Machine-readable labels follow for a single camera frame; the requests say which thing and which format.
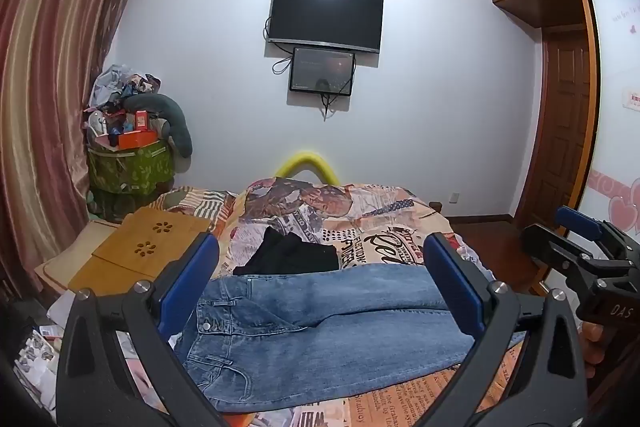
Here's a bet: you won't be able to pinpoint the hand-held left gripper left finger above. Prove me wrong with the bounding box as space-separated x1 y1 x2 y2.
55 232 236 427

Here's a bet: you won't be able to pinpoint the printed blanket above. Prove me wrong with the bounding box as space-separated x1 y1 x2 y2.
115 177 531 427

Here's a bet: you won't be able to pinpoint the printed paper clutter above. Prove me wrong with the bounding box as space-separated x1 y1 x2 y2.
14 292 71 408

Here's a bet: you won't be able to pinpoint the beige pillow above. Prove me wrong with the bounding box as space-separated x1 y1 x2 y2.
34 219 121 294

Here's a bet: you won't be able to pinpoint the pile of clothes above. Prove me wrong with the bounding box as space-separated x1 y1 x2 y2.
89 64 162 112

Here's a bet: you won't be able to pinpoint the striped curtain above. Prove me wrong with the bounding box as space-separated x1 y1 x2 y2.
0 0 153 305

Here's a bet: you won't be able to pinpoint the yellow foam tube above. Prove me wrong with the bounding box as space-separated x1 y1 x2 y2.
272 150 341 186

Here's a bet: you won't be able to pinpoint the black wall television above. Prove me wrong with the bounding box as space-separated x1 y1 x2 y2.
264 0 385 55

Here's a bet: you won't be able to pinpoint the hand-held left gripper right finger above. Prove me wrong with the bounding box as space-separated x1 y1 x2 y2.
422 232 588 427

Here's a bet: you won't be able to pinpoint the black cloth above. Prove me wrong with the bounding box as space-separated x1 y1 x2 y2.
232 227 341 278

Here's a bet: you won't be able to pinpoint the wooden lap table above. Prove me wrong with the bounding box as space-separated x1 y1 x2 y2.
67 207 213 298

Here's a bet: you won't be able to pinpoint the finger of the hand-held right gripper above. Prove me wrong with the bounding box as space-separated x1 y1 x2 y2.
556 205 638 259
521 223 608 280

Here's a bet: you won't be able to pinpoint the green storage box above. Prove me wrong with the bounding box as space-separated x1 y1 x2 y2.
87 139 176 208

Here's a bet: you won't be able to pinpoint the person's right hand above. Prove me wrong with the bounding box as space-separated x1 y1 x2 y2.
580 321 608 380

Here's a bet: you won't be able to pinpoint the blue jeans pants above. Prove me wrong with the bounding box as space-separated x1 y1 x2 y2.
172 263 528 413

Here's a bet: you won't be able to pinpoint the grey curved pillow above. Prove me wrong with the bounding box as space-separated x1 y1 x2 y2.
122 93 194 158

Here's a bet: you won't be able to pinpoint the orange box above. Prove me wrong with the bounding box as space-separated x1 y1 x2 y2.
95 129 159 150

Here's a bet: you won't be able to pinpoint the small black monitor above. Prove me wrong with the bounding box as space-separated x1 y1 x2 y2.
288 47 356 98

